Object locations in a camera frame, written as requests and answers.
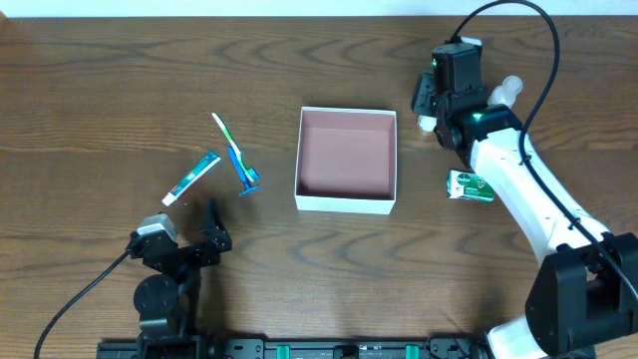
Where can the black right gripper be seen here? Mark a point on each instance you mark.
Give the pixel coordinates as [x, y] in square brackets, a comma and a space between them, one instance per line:
[426, 95]

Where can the white box with pink interior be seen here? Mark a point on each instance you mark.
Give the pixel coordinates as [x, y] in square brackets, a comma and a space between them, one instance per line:
[346, 160]

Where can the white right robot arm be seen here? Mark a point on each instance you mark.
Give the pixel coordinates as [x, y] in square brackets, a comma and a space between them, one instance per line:
[585, 292]

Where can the clear bottle with blue liquid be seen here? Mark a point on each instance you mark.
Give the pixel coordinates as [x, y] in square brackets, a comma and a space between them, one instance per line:
[506, 92]

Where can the white patterned cream tube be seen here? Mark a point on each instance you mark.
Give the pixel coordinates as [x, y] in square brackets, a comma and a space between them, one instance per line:
[426, 124]

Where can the blue disposable razor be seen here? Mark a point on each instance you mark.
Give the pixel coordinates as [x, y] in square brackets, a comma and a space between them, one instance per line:
[248, 186]

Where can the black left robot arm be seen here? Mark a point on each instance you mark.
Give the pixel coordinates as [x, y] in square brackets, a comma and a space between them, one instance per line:
[167, 302]

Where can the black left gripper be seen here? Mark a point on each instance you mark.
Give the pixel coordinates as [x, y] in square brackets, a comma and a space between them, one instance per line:
[188, 250]

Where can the green white toothpaste tube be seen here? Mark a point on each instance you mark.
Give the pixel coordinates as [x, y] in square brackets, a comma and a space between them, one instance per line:
[205, 164]

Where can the green soap bar package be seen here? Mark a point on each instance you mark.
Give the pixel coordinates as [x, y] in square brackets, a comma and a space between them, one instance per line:
[469, 186]

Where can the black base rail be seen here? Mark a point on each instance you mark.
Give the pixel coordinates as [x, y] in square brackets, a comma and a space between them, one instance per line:
[201, 347]

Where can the green white toothbrush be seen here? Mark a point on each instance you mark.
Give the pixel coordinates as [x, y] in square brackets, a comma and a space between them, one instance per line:
[250, 173]

